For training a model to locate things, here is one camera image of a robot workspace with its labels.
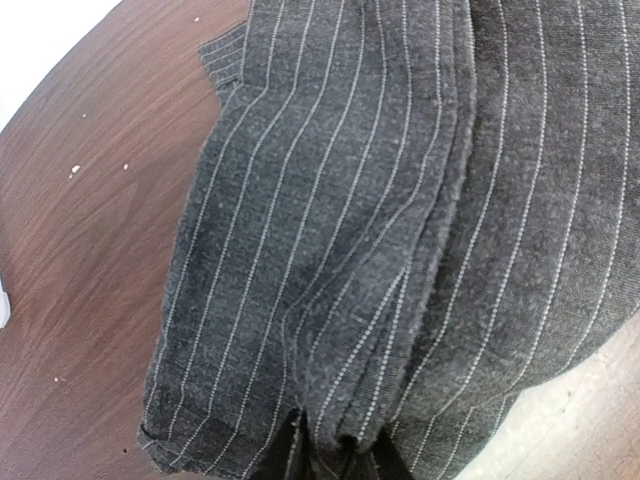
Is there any white perforated plastic basket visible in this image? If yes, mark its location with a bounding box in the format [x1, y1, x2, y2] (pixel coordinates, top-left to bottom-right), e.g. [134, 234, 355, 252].
[0, 290, 11, 329]

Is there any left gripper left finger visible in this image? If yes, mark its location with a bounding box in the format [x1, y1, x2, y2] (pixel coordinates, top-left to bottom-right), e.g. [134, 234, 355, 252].
[281, 409, 317, 480]

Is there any dark pinstriped long sleeve shirt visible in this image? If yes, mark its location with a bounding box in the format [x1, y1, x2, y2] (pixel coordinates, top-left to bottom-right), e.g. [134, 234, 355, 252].
[138, 1, 639, 479]

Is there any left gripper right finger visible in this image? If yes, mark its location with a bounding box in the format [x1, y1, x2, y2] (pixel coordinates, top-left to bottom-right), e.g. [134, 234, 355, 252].
[362, 430, 414, 480]

